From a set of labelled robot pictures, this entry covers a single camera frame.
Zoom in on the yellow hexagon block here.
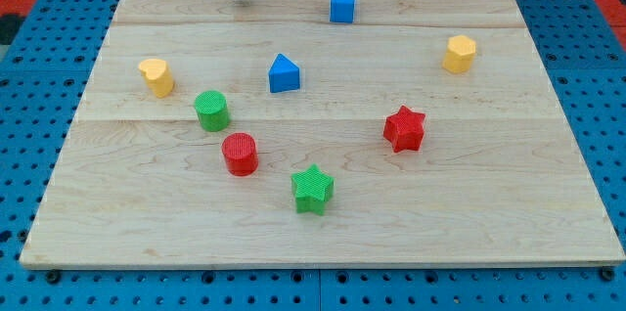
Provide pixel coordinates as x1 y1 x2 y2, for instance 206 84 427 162
442 35 476 73

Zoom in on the red cylinder block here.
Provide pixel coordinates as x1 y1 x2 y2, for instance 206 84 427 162
221 132 258 176

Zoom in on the green cylinder block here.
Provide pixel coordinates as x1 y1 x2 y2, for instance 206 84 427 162
194 90 230 132

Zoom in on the yellow heart block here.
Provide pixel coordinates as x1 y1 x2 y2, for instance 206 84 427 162
138 59 175 98

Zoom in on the blue triangle block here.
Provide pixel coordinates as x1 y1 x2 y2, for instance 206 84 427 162
268 54 301 93

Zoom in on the green star block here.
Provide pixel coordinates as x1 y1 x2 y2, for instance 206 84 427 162
291 164 335 216

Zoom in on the red star block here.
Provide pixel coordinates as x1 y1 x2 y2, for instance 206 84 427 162
383 105 426 153

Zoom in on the blue cube block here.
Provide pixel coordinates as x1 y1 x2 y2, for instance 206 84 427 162
329 0 356 23

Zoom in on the light wooden board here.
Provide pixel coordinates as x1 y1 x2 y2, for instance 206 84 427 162
20 0 625 270

